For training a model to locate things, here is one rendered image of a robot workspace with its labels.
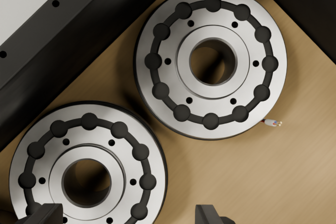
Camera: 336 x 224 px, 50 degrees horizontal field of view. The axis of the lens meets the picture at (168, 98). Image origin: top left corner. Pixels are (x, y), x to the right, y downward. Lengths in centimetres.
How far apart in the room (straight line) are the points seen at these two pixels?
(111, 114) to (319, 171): 16
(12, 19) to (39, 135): 21
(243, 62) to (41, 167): 15
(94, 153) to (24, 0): 24
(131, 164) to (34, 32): 11
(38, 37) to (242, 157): 17
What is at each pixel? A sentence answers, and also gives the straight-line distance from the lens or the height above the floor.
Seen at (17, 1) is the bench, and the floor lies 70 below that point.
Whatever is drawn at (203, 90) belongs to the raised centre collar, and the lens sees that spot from 23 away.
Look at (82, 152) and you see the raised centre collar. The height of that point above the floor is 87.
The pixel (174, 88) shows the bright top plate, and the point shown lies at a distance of 23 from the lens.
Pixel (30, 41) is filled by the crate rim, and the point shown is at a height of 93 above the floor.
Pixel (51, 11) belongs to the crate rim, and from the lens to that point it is 18.
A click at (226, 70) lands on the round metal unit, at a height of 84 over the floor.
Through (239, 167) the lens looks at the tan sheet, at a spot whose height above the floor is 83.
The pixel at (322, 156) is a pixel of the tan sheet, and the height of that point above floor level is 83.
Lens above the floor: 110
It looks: 87 degrees down
